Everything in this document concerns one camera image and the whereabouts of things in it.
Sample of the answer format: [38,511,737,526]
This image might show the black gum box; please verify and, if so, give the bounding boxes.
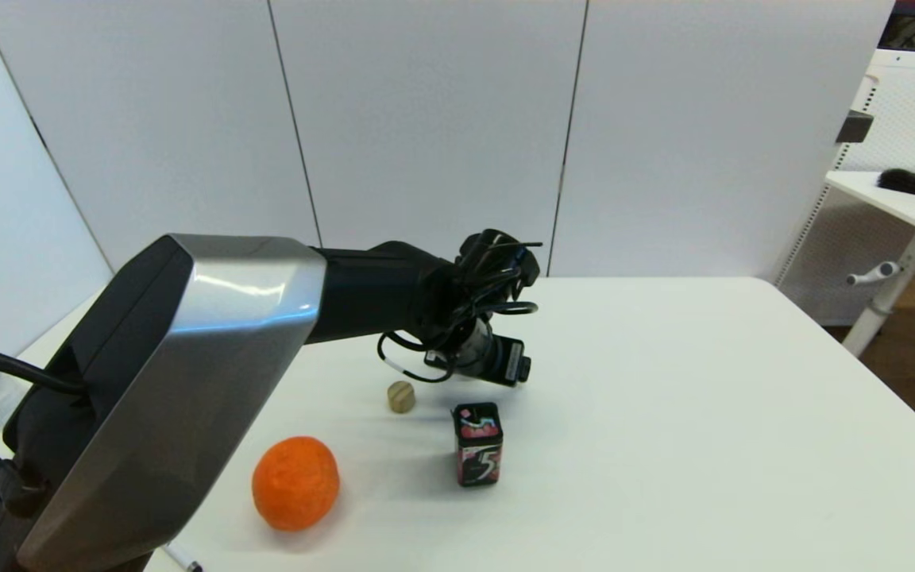
[451,402,505,488]

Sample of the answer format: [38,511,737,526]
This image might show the orange fruit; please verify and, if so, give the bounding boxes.
[251,435,342,532]

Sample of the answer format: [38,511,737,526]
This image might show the white marker pen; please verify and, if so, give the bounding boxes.
[162,543,204,572]

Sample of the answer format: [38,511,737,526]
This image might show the white side table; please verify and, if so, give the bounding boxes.
[826,171,915,359]

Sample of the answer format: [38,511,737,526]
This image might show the black furry brush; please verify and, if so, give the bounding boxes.
[876,168,915,199]

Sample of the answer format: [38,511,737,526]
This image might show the white pegboard partition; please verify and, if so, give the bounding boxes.
[775,49,915,327]

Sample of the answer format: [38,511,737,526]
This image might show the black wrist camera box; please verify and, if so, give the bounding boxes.
[493,334,532,388]

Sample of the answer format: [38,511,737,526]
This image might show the black wrist cable bundle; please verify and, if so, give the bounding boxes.
[376,229,544,385]

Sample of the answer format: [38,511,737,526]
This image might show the white table crank handle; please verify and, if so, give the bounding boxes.
[846,261,902,287]

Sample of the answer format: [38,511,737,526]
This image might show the small grey wall box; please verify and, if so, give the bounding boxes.
[836,110,876,145]

